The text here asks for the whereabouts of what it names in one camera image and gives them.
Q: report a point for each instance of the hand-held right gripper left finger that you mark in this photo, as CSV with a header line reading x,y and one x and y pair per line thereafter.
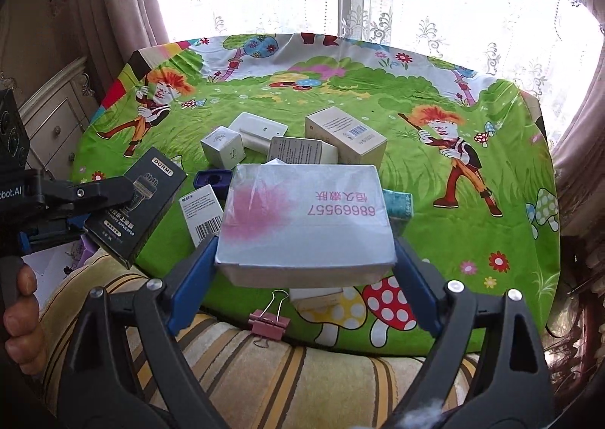
x,y
194,280

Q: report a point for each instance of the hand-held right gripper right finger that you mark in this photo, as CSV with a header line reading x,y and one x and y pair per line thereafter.
x,y
418,280

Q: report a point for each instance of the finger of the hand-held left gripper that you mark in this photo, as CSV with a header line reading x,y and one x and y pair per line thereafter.
x,y
52,232
80,193

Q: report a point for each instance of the purple cardboard box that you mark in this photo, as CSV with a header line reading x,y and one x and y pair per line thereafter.
x,y
87,251

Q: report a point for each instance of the white barcode box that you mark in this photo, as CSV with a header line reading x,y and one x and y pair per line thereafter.
x,y
201,214

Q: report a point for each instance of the black product box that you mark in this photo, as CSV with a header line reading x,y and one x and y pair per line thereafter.
x,y
142,221

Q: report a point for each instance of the teal patterned box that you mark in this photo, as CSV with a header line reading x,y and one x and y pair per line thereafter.
x,y
401,209

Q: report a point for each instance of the pink binder clip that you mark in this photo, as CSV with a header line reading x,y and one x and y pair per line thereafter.
x,y
269,322

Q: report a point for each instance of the large white pink-smeared box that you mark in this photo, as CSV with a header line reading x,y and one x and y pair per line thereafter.
x,y
302,230

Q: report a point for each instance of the white cube box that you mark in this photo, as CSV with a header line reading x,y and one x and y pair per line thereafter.
x,y
222,147

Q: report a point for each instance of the person's left hand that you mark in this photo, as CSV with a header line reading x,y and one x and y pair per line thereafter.
x,y
26,334

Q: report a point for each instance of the cream ornate cabinet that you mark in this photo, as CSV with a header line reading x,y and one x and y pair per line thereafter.
x,y
52,126

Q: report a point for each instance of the small beige box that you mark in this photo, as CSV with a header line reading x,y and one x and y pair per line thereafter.
x,y
321,294

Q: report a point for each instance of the dark blue plastic holder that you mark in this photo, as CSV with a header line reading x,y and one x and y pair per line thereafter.
x,y
207,179

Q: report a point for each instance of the striped yellow cushion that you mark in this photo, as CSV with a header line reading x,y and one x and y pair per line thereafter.
x,y
264,377

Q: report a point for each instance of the dark ornate furniture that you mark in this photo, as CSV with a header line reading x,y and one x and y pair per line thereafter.
x,y
576,296

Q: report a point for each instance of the large beige box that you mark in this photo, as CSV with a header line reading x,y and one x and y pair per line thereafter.
x,y
347,133

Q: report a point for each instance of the grey label box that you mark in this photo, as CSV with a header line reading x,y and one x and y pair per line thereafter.
x,y
298,149

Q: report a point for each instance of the flat white box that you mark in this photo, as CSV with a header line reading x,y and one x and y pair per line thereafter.
x,y
260,124

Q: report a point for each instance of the green cartoon printed tablecloth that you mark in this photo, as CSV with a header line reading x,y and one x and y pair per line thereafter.
x,y
331,88

